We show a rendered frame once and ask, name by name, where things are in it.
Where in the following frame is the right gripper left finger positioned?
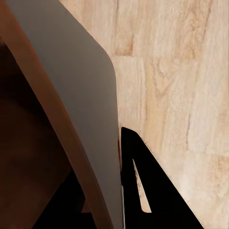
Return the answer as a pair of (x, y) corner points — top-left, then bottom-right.
(32, 168), (97, 229)

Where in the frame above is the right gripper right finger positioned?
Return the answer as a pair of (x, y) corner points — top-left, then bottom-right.
(121, 127), (204, 229)

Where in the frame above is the trash can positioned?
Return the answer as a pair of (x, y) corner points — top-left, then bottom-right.
(0, 0), (125, 229)

